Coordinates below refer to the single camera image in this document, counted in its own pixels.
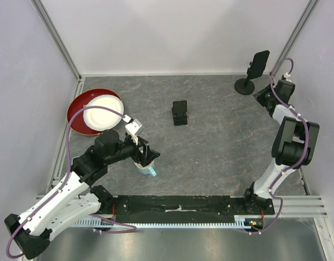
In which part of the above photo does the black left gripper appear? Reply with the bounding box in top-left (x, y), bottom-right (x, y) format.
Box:
top-left (106, 134), bottom-right (160, 166)

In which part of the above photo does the black round-base phone holder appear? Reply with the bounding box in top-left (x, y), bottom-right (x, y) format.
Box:
top-left (234, 61), bottom-right (255, 95)

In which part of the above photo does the black phone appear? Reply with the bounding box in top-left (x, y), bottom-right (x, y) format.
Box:
top-left (250, 50), bottom-right (270, 79)

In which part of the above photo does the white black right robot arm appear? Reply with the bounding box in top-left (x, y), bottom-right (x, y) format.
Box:
top-left (241, 77), bottom-right (320, 215)

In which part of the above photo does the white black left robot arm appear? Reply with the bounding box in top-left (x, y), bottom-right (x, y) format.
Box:
top-left (4, 130), bottom-right (160, 260)

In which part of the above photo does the black folding phone stand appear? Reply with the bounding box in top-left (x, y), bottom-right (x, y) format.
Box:
top-left (172, 100), bottom-right (187, 126)

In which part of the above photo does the light blue mug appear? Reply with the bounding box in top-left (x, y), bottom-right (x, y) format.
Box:
top-left (135, 161), bottom-right (156, 177)

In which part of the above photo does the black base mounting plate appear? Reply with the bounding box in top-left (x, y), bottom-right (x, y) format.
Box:
top-left (99, 187), bottom-right (275, 215)

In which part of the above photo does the white round plate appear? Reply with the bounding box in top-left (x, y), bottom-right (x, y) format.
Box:
top-left (83, 95), bottom-right (124, 131)

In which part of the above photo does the red round tray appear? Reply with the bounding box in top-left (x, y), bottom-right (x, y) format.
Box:
top-left (66, 88), bottom-right (124, 136)

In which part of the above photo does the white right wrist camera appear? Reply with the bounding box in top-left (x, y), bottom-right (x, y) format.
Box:
top-left (281, 72), bottom-right (292, 82)

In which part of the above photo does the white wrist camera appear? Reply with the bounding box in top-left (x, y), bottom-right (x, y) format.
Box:
top-left (122, 115), bottom-right (143, 145)
top-left (281, 72), bottom-right (292, 82)

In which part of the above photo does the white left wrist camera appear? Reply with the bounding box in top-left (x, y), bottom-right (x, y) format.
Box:
top-left (122, 115), bottom-right (143, 145)

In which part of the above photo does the aluminium frame post right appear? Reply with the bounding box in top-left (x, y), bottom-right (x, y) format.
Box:
top-left (269, 0), bottom-right (319, 75)

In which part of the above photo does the aluminium frame post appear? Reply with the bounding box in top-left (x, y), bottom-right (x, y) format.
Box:
top-left (269, 0), bottom-right (319, 75)
top-left (31, 0), bottom-right (82, 82)

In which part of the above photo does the aluminium frame post left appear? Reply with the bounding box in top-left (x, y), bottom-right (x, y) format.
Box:
top-left (31, 0), bottom-right (82, 82)

